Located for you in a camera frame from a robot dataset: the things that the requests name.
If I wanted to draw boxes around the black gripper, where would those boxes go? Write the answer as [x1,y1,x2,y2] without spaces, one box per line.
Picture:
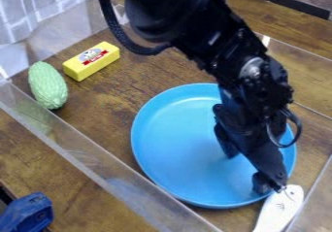
[214,104,303,194]

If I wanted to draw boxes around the white toy fish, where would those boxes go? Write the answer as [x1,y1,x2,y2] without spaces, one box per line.
[254,184,306,232]

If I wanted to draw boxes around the blue round tray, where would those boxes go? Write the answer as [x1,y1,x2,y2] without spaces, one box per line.
[130,83,299,210]

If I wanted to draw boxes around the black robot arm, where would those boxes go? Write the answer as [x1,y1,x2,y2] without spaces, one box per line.
[118,0,302,193]

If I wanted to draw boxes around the clear acrylic barrier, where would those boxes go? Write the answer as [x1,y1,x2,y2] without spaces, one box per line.
[0,0,332,232]

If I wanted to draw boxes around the yellow rectangular block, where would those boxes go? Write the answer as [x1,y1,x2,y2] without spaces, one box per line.
[63,42,120,82]

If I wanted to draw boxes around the green bumpy toy gourd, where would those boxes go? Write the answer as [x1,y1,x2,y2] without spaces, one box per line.
[28,61,70,110]

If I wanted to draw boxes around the blue clamp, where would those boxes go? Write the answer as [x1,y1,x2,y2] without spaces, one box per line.
[0,192,55,232]

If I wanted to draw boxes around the white checkered curtain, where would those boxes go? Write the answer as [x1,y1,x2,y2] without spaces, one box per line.
[0,0,115,46]

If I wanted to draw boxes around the black cable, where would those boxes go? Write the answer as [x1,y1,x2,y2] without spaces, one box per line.
[94,0,174,56]

